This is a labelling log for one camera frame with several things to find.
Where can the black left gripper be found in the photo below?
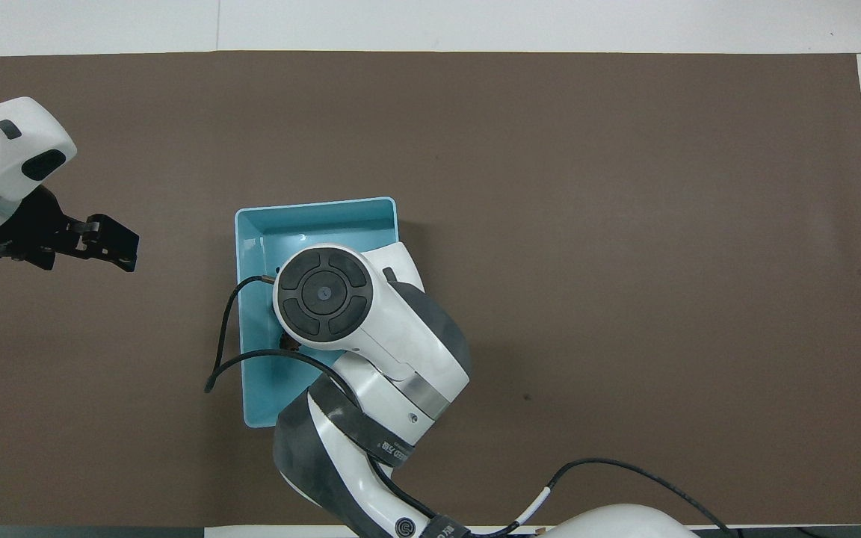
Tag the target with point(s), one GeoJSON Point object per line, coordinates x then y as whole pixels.
{"type": "Point", "coordinates": [23, 228]}

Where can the brown lion toy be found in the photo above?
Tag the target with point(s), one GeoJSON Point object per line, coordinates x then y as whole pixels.
{"type": "Point", "coordinates": [290, 344]}

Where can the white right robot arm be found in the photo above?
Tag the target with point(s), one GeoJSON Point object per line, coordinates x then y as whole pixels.
{"type": "Point", "coordinates": [393, 344]}

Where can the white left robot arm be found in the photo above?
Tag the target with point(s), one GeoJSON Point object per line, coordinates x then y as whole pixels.
{"type": "Point", "coordinates": [4, 157]}

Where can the light blue storage box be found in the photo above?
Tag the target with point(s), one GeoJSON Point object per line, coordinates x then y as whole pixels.
{"type": "Point", "coordinates": [303, 224]}

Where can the brown table mat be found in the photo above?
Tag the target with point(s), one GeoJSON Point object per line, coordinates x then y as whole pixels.
{"type": "Point", "coordinates": [625, 224]}

